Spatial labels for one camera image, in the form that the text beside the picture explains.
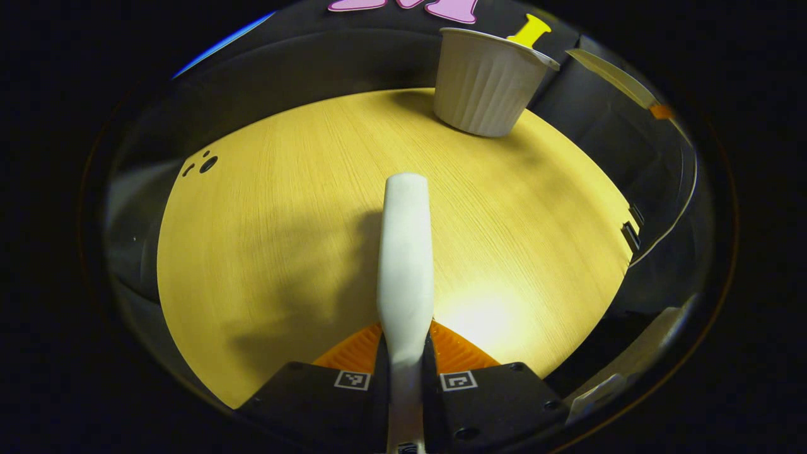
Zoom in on white ribbed garbage bin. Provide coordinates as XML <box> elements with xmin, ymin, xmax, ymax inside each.
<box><xmin>433</xmin><ymin>27</ymin><xmax>560</xmax><ymax>138</ymax></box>

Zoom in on black desk bracket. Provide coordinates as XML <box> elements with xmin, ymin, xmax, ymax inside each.
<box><xmin>620</xmin><ymin>204</ymin><xmax>646</xmax><ymax>252</ymax></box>

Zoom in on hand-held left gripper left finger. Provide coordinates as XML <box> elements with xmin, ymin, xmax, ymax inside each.
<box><xmin>236</xmin><ymin>322</ymin><xmax>392</xmax><ymax>454</ymax></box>

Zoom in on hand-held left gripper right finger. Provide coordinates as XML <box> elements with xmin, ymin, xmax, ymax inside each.
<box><xmin>421</xmin><ymin>320</ymin><xmax>568</xmax><ymax>454</ymax></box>

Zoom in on small white broom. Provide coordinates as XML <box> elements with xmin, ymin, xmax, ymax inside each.
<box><xmin>376</xmin><ymin>173</ymin><xmax>436</xmax><ymax>454</ymax></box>

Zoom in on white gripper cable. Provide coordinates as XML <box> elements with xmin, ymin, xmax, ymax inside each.
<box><xmin>630</xmin><ymin>119</ymin><xmax>699</xmax><ymax>267</ymax></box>

